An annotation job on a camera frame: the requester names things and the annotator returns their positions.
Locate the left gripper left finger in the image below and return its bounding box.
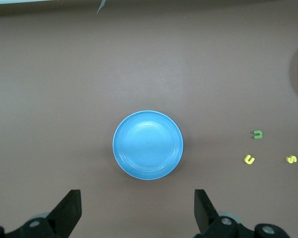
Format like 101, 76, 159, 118
0, 189, 82, 238

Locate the blue plate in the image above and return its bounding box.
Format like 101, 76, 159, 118
112, 110, 184, 180

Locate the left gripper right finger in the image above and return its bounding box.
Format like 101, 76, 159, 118
193, 189, 293, 238

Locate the yellow letter n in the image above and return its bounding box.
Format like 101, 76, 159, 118
243, 154, 256, 165

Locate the brown paper table cover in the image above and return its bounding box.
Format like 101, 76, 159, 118
0, 0, 298, 238

